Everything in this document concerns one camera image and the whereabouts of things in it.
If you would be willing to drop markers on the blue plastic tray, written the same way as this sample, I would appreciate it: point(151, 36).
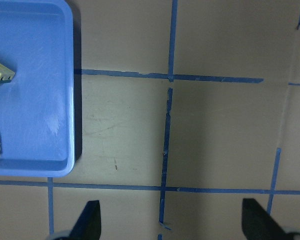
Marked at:
point(37, 126)

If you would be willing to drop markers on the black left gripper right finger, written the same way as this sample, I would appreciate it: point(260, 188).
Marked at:
point(257, 224)

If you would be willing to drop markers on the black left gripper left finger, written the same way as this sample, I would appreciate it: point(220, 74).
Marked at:
point(88, 225)

